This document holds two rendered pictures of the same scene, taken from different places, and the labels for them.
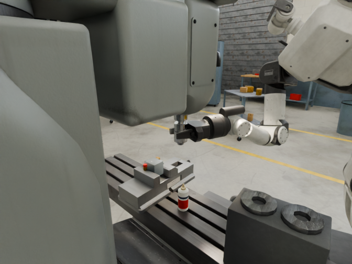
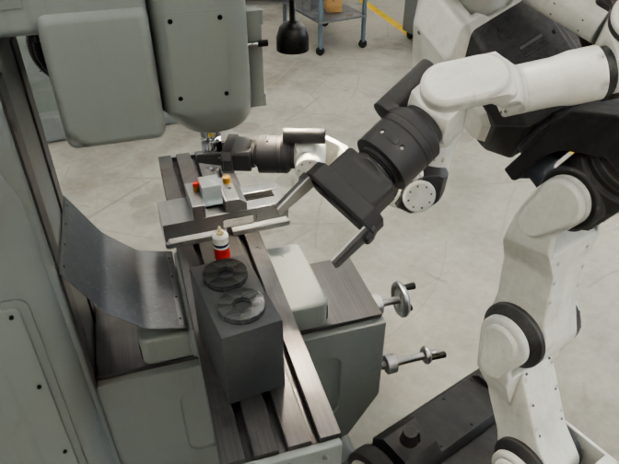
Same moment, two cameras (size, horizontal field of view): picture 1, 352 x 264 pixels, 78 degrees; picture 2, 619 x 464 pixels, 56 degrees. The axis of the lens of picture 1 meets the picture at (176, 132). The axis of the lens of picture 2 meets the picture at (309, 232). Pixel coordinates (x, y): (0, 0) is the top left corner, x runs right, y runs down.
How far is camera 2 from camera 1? 0.93 m
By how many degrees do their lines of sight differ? 31
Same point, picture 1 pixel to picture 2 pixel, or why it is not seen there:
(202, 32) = (191, 31)
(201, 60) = (195, 68)
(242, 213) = (195, 278)
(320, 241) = (225, 330)
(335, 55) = not seen: hidden behind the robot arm
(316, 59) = not seen: hidden behind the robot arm
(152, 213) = (181, 253)
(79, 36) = not seen: outside the picture
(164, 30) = (103, 48)
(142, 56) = (73, 79)
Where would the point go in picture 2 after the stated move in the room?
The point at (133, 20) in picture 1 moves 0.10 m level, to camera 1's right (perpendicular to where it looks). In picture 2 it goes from (54, 47) to (96, 56)
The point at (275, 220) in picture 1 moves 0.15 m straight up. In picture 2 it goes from (215, 297) to (207, 235)
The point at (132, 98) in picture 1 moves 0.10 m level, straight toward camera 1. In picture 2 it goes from (67, 121) to (31, 145)
